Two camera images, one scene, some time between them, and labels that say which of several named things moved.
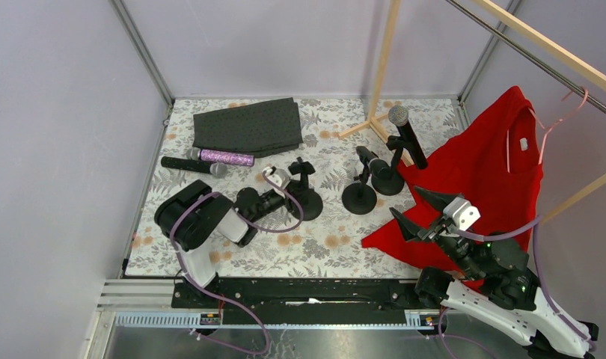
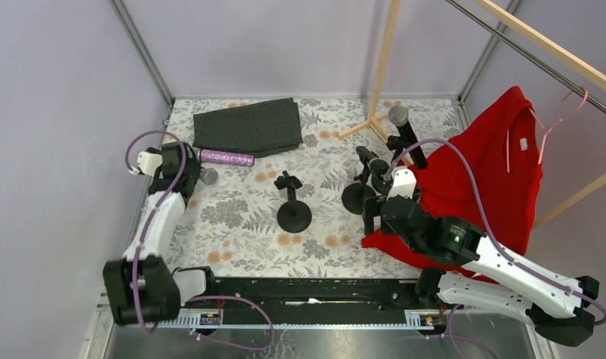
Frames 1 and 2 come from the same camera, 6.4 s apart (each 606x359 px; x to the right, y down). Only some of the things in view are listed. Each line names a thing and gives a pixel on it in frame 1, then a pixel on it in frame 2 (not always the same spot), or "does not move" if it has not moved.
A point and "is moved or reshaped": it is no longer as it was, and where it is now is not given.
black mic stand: (310, 200) is moved or reshaped
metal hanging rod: (536, 62) does not move
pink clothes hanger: (547, 129) does not move
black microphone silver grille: (398, 115) does not move
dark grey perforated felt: (262, 129) does not move
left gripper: (287, 193) -> (185, 161)
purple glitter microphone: (227, 157) does not move
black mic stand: (360, 197) does not move
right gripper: (432, 230) -> (375, 199)
